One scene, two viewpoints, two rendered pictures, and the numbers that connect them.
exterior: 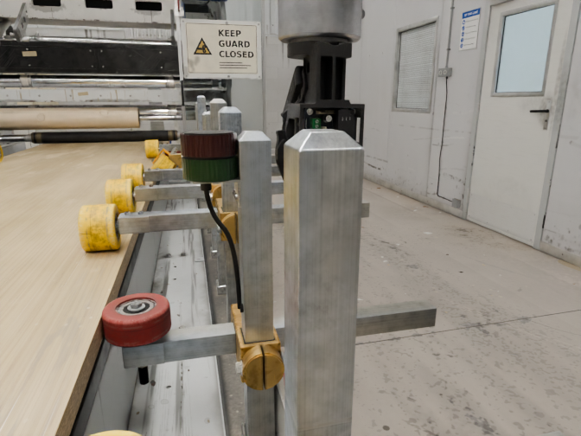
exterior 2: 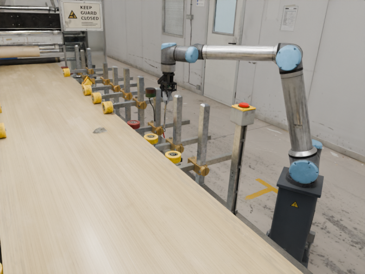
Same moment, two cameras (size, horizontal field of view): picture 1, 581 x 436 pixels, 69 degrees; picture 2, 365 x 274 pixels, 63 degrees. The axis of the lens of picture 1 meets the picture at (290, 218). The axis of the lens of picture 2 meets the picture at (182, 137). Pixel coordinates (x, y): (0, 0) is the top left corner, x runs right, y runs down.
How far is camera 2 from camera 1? 1.43 m
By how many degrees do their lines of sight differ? 19
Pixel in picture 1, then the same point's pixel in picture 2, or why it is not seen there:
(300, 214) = (177, 103)
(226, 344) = (150, 129)
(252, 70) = (98, 26)
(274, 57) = not seen: outside the picture
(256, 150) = (158, 91)
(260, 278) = (158, 114)
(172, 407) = not seen: hidden behind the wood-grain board
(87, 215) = (106, 104)
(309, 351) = (177, 117)
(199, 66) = (71, 24)
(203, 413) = not seen: hidden behind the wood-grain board
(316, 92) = (169, 81)
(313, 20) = (168, 70)
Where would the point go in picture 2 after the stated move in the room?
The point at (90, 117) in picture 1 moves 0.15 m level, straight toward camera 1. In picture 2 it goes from (13, 51) to (17, 53)
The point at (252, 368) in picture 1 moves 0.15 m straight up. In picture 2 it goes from (158, 131) to (158, 108)
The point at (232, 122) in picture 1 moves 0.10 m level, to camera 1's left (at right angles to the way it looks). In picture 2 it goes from (142, 80) to (126, 80)
